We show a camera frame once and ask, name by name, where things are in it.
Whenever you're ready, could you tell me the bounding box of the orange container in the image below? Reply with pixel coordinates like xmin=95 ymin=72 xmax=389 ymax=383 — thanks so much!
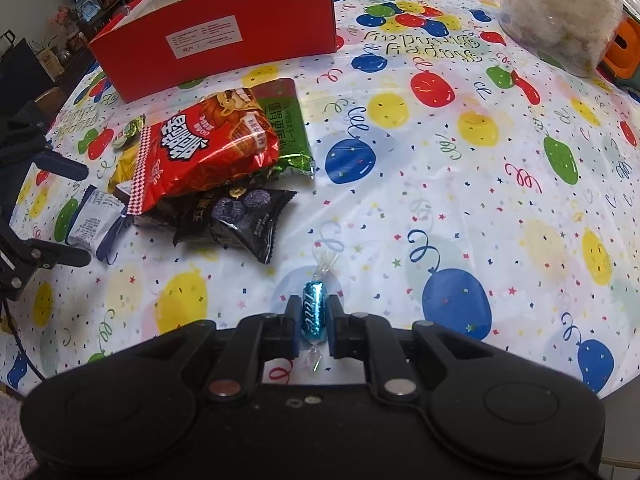
xmin=597 ymin=15 xmax=640 ymax=91

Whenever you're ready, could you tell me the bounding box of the dark low cabinet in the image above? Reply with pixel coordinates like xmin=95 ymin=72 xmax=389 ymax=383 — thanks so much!
xmin=27 ymin=0 xmax=103 ymax=88

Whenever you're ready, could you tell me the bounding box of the small green white packet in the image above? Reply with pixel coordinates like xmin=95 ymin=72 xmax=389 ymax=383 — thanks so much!
xmin=112 ymin=115 xmax=147 ymax=148

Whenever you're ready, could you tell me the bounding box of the red snack bag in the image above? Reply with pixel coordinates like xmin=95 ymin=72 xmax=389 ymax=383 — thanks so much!
xmin=127 ymin=87 xmax=281 ymax=216

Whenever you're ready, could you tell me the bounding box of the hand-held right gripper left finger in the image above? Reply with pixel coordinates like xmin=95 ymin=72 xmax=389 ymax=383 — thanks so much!
xmin=120 ymin=294 xmax=304 ymax=404

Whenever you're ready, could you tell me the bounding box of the black packet with gold print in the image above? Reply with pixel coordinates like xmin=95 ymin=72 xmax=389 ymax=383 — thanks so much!
xmin=132 ymin=192 xmax=216 ymax=246

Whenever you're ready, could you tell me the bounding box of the balloon print tablecloth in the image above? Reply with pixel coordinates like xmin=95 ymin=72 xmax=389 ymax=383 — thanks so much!
xmin=0 ymin=0 xmax=640 ymax=401

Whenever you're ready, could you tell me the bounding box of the plain wooden chair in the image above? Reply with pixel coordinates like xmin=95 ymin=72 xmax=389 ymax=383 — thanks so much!
xmin=35 ymin=86 xmax=65 ymax=118

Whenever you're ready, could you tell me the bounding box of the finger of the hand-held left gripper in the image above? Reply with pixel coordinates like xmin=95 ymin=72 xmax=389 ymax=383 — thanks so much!
xmin=31 ymin=151 xmax=91 ymax=180
xmin=15 ymin=237 xmax=92 ymax=271

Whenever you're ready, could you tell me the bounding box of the clear plastic bag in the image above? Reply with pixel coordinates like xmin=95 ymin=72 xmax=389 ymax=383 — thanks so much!
xmin=500 ymin=0 xmax=626 ymax=78

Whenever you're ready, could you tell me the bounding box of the black cable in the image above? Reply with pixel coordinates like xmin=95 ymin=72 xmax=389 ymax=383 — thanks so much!
xmin=0 ymin=299 xmax=46 ymax=386

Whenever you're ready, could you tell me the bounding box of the black packet with purple print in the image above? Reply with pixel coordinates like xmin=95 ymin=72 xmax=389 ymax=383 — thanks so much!
xmin=207 ymin=187 xmax=299 ymax=266

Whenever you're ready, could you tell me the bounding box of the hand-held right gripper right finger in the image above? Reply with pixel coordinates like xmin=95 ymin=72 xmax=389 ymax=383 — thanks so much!
xmin=330 ymin=310 xmax=506 ymax=405

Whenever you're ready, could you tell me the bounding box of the pink fluffy rug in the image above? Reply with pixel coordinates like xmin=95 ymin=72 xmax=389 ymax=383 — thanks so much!
xmin=0 ymin=390 xmax=43 ymax=480

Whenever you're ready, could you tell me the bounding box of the blue candy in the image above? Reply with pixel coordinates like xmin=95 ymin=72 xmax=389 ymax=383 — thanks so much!
xmin=299 ymin=252 xmax=337 ymax=373

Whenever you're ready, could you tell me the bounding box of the yellow snack packet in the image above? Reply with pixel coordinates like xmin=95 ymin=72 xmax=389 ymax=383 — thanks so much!
xmin=107 ymin=150 xmax=141 ymax=196

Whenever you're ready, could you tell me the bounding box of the white blue snack packet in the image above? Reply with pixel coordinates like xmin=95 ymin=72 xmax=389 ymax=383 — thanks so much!
xmin=67 ymin=185 xmax=133 ymax=263

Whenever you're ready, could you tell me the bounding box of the green snack packet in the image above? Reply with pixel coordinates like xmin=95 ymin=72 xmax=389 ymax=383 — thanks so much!
xmin=247 ymin=78 xmax=316 ymax=178

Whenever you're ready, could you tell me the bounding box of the red cardboard box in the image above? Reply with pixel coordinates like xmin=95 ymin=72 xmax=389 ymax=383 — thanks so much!
xmin=88 ymin=0 xmax=337 ymax=103

